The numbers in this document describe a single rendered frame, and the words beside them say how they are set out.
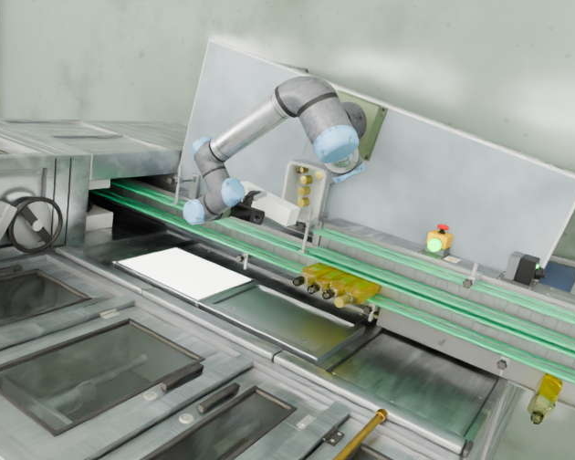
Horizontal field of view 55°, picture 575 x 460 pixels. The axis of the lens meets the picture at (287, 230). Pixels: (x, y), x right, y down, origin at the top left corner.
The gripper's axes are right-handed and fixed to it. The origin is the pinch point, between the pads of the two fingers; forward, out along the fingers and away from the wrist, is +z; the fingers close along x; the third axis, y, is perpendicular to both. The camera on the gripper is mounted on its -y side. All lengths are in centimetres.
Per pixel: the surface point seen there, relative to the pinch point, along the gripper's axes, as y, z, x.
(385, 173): -25.7, 34.1, -19.3
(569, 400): -111, 21, 19
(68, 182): 71, -24, 20
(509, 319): -86, 17, 3
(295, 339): -35.7, -17.3, 29.1
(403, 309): -56, 15, 17
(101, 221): 79, 3, 44
